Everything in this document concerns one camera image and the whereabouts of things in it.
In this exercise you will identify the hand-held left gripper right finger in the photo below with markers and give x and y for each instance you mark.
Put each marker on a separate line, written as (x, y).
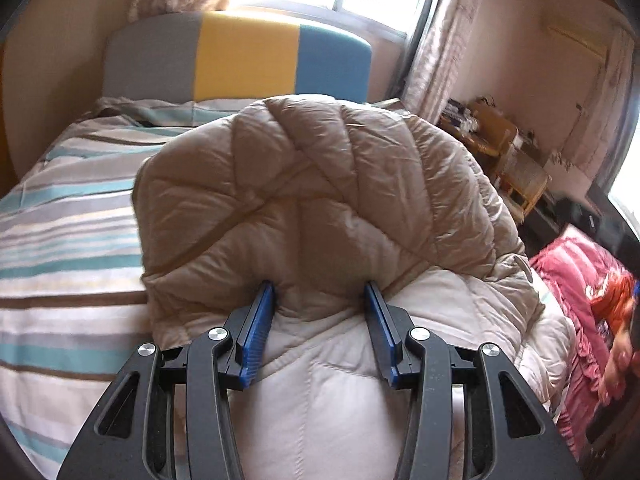
(382, 330)

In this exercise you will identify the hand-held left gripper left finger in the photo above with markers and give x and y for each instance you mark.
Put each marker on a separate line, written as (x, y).
(257, 330)

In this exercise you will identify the beige white quilted down jacket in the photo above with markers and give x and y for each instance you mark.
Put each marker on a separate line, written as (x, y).
(325, 185)

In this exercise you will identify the person's right hand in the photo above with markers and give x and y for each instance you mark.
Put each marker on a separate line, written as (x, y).
(619, 365)

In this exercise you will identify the pink ruffled garment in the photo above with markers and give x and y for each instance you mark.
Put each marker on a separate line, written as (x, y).
(570, 280)

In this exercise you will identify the wooden chair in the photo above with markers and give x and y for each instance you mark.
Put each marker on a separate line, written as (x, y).
(525, 180)

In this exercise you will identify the black cabinet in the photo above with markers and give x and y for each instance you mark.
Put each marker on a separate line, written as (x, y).
(575, 215)

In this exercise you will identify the striped duvet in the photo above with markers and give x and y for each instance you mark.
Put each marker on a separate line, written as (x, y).
(65, 220)

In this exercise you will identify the cardboard box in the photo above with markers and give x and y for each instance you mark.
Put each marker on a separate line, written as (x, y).
(492, 127)

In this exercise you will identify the grey yellow blue headboard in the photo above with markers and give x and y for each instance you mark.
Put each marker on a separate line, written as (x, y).
(245, 55)

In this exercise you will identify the wall air conditioner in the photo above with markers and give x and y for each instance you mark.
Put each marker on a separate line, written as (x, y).
(577, 37)

